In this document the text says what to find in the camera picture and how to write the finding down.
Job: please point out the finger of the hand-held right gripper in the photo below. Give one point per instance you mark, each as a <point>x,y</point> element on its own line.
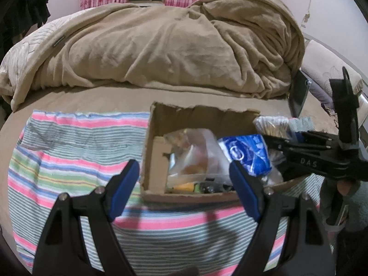
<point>316,136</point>
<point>302,145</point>

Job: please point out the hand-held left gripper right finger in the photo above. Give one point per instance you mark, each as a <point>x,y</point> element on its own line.
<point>244,187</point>

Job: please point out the tan fleece blanket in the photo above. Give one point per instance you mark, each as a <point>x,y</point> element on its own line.
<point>161,43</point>

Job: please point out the padded beige headboard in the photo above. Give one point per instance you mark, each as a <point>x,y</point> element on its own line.
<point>363,92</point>

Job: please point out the yellow printed snack packet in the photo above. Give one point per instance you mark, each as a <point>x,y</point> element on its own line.
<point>184,188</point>

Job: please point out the pale patterned quilt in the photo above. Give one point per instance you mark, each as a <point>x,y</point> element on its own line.
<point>26,46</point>

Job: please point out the striped pastel cloth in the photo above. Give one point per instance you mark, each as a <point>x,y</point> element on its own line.
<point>72,155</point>

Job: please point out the white embroidered pillow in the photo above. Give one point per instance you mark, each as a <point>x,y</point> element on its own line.
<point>325,60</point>

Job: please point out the clear plastic packet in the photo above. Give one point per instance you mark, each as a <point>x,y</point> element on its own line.
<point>198,152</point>

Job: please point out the grey blue pillow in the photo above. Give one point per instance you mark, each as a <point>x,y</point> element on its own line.
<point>322,95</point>

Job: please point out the blue and white tissue packet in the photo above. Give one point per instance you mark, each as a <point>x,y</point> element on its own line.
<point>247,155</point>

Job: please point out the hanging black clothes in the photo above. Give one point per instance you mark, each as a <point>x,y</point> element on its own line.
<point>23,5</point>

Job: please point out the person's right hand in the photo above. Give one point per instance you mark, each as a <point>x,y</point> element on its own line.
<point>346,187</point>

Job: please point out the brown cardboard box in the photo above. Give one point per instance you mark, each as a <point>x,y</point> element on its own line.
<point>153,164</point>

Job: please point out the bed with brown sheet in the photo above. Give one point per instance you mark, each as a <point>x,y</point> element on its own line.
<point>100,97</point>

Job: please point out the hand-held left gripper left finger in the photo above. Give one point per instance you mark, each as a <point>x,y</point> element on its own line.
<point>126,184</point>

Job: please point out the clear packet of tan sticks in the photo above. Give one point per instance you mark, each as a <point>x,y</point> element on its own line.
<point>270,125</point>

